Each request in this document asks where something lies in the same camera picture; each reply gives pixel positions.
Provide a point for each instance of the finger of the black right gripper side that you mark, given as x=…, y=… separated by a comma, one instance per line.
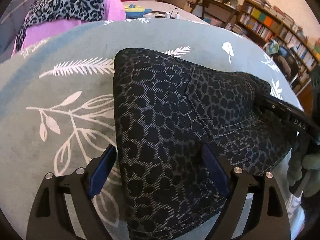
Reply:
x=288, y=113

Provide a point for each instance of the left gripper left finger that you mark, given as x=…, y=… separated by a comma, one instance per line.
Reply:
x=49, y=217

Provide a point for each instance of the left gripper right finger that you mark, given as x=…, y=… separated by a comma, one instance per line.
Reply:
x=267, y=218

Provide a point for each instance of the dark leopard print pants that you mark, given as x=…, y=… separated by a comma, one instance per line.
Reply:
x=165, y=110

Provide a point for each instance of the grey gloved hand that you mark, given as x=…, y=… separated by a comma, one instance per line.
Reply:
x=304, y=159

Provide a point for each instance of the wooden bookshelf with books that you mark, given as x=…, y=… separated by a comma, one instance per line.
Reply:
x=263, y=26

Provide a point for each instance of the grey leaf print bedspread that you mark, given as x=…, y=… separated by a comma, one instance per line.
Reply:
x=57, y=95

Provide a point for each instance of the dark wooden side table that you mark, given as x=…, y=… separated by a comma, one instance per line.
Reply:
x=205, y=4

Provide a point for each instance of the pink garment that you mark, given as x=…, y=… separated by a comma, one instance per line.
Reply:
x=113, y=11

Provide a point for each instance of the yellow blue toy pot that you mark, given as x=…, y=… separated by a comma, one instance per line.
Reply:
x=133, y=11

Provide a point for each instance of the grey leopard print garment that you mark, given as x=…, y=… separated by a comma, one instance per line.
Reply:
x=42, y=11

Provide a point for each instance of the dark grey quilted pillow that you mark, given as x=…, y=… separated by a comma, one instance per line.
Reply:
x=11, y=22

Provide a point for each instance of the white charger with cable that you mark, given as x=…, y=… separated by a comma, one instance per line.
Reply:
x=172, y=13

